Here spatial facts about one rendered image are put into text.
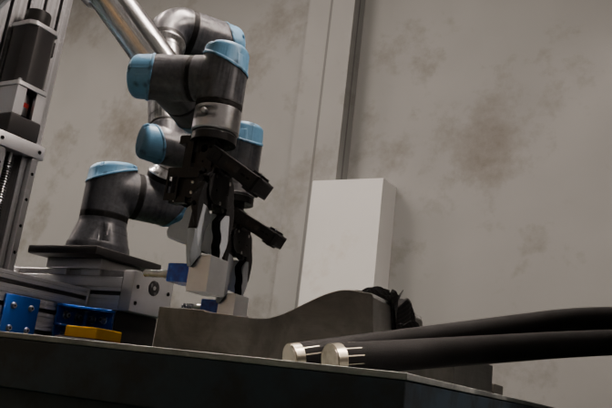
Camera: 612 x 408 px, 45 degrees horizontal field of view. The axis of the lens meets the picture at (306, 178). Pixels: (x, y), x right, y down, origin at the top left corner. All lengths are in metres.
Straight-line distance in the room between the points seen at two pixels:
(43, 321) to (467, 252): 2.45
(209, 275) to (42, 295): 0.65
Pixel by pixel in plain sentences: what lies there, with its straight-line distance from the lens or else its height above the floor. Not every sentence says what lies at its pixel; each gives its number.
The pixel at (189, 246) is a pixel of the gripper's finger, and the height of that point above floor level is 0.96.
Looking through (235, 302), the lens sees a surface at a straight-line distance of 1.40.
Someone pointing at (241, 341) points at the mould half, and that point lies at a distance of 1.19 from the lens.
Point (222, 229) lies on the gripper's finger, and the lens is 1.16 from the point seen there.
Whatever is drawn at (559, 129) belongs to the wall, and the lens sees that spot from 3.78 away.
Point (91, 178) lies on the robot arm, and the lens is 1.87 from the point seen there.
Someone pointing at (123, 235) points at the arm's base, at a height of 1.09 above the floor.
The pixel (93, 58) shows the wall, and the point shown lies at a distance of 5.71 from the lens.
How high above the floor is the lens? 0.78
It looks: 16 degrees up
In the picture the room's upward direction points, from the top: 7 degrees clockwise
